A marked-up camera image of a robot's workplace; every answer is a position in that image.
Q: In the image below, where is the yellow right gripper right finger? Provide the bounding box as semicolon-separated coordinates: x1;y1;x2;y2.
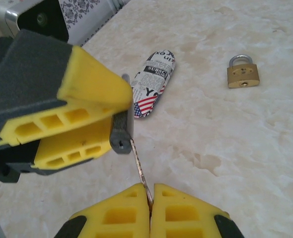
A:
149;182;245;238

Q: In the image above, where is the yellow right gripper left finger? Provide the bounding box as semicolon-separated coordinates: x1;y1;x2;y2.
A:
53;182;151;238

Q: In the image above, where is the grey padlock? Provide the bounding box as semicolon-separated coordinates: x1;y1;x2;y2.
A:
110;73;135;156

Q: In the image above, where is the silver key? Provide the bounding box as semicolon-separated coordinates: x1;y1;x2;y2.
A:
129;138;154;207

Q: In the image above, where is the brass padlock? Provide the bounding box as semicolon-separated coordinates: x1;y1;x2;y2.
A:
226;54;261;89

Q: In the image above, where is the newspaper print case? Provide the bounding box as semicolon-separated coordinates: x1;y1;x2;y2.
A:
131;49;178;119

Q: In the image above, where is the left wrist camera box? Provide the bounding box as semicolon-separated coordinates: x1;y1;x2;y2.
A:
0;0;70;47

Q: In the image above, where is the aluminium table edge rail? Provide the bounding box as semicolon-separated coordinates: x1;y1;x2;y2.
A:
80;0;131;48

